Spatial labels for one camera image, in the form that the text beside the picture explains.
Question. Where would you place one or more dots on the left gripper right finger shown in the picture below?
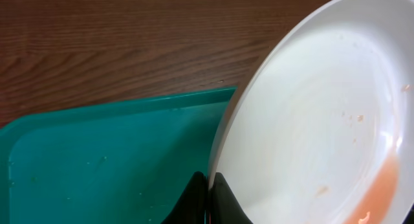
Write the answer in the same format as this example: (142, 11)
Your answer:
(224, 207)

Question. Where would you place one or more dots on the teal plastic serving tray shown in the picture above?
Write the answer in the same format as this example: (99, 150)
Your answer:
(123, 162)

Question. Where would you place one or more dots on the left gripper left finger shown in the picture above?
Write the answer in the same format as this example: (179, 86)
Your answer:
(191, 206)

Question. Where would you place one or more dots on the white plate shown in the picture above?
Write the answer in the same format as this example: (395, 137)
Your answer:
(322, 130)

